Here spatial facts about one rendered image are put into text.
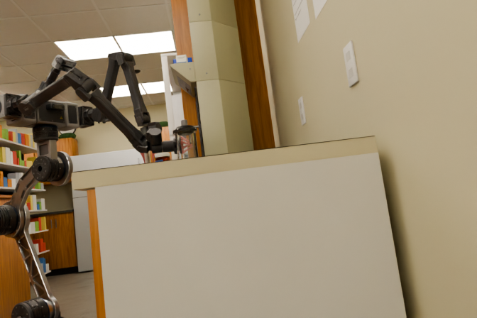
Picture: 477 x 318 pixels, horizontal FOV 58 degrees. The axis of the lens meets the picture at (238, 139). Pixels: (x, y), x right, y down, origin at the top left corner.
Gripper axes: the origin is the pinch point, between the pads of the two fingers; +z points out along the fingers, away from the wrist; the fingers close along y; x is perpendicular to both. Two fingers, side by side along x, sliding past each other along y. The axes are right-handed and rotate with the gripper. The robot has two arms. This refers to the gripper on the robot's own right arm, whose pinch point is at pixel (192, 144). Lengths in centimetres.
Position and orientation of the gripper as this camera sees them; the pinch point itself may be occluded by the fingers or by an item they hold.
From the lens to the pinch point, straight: 215.1
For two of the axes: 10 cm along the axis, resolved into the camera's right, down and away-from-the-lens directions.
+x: 0.6, 9.8, 1.7
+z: 9.9, -0.9, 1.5
